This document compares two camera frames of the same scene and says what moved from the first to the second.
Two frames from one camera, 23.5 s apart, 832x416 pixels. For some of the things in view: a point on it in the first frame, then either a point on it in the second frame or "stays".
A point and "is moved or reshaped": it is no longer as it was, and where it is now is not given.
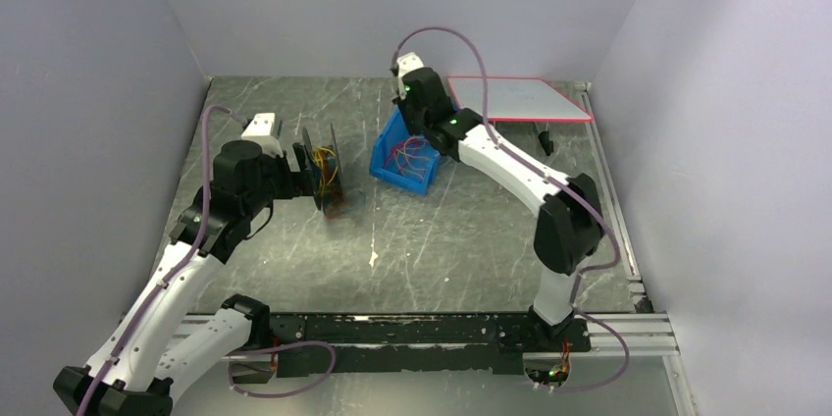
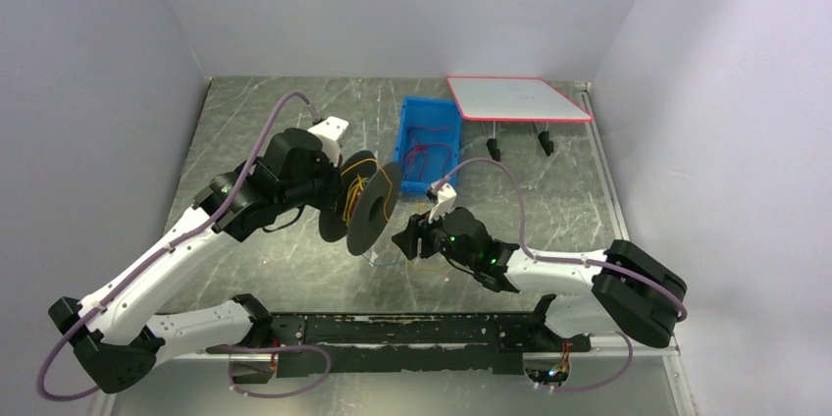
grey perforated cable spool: (325, 160) is moved or reshaped
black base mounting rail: (415, 343) stays
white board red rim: (517, 99) stays
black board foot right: (547, 145) stays
